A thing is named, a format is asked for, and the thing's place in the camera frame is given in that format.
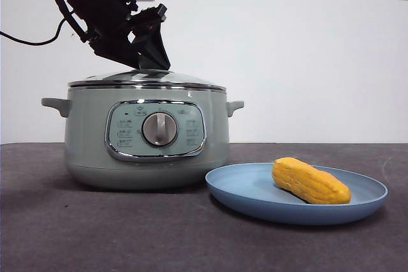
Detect glass lid with green knob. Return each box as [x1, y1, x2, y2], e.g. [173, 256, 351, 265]
[68, 67, 226, 90]

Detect yellow corn cob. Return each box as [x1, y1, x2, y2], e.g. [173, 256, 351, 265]
[271, 157, 352, 205]

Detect pale green electric steamer pot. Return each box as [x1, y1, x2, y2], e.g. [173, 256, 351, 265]
[40, 86, 245, 190]

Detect blue round plate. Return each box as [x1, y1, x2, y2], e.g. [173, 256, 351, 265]
[205, 162, 389, 225]

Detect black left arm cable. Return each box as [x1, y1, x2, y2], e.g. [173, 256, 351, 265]
[0, 18, 66, 46]

